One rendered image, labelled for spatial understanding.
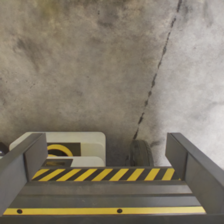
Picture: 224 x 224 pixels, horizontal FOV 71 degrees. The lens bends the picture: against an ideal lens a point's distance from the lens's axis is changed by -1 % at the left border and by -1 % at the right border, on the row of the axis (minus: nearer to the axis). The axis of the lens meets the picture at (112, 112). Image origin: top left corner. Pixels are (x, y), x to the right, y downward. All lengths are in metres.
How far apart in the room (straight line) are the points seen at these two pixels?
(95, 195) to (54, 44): 0.44
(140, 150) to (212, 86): 0.33
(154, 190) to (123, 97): 0.34
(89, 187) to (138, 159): 0.21
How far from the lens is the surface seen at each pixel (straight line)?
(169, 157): 0.17
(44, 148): 0.17
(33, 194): 0.30
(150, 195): 0.29
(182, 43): 0.58
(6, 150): 0.67
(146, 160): 0.45
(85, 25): 0.55
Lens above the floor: 0.53
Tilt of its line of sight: 75 degrees down
